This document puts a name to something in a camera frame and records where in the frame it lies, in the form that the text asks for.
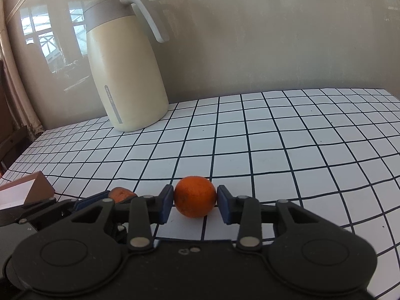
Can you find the orange tangerine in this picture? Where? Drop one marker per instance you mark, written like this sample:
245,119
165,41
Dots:
194,196

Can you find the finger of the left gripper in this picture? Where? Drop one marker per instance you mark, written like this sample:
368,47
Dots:
83,203

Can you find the checkered white tablecloth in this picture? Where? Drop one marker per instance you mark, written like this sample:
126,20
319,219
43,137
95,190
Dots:
332,151

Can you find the wooden sofa orange cushion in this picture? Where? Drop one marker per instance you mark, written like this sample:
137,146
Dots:
14,136

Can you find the cream thermos jug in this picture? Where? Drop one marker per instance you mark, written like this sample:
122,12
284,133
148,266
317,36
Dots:
123,64

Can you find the beige curtain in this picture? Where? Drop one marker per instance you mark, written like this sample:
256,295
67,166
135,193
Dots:
17,100

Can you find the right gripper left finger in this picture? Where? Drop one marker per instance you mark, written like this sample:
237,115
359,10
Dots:
145,211

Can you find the carrot-like chunk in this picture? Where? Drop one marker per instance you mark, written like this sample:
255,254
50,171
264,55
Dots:
121,194

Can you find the brown cardboard box tray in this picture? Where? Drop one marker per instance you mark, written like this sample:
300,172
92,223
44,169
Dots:
25,190

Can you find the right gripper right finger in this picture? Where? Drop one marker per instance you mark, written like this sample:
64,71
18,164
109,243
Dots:
244,211

